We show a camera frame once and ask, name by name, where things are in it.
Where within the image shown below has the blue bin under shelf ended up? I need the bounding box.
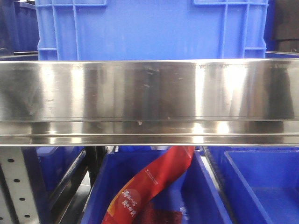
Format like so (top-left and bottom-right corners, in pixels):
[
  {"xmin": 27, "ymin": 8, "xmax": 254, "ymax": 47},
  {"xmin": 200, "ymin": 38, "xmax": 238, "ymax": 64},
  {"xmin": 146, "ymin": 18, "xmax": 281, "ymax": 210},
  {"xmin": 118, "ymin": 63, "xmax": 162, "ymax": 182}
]
[{"xmin": 82, "ymin": 146, "xmax": 231, "ymax": 224}]

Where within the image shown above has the blue bin at right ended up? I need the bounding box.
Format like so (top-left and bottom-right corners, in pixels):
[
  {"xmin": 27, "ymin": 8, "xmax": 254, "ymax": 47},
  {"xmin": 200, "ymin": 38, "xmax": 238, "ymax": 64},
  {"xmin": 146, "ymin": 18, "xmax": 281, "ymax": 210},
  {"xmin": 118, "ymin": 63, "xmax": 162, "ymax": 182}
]
[{"xmin": 204, "ymin": 146, "xmax": 299, "ymax": 224}]

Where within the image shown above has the dark blue bin at left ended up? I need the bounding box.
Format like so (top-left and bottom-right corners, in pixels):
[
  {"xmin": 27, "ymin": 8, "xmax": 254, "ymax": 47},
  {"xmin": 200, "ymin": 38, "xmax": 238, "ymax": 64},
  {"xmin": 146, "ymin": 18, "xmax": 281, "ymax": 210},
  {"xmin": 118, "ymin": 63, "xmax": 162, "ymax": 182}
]
[{"xmin": 0, "ymin": 0, "xmax": 39, "ymax": 57}]

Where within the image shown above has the red printed banner roll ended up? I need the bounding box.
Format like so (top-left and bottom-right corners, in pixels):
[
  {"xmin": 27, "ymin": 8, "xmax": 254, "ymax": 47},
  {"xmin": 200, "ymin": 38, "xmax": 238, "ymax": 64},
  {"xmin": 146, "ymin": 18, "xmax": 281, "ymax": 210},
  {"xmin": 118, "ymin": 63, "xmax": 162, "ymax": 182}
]
[{"xmin": 102, "ymin": 146, "xmax": 195, "ymax": 224}]

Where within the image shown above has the large blue plastic crate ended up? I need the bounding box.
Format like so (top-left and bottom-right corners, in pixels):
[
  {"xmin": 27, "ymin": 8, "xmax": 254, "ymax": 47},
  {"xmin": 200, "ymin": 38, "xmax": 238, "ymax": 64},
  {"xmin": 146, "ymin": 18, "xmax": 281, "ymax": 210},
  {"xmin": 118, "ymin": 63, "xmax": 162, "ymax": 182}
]
[{"xmin": 35, "ymin": 0, "xmax": 268, "ymax": 60}]

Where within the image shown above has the stainless steel shelf rail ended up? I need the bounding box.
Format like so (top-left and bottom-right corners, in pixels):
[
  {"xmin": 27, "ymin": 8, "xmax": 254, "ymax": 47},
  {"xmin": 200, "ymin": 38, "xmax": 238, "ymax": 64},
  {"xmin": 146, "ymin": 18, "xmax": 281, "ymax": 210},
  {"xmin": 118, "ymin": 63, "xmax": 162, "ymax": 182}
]
[{"xmin": 0, "ymin": 59, "xmax": 299, "ymax": 146}]

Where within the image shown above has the perforated white shelf post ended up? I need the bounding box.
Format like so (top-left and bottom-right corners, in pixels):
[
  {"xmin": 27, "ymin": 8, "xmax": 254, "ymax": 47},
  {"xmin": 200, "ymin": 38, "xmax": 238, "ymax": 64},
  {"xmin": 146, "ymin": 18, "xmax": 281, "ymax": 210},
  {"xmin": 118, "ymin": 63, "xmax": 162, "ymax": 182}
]
[{"xmin": 0, "ymin": 147, "xmax": 39, "ymax": 224}]

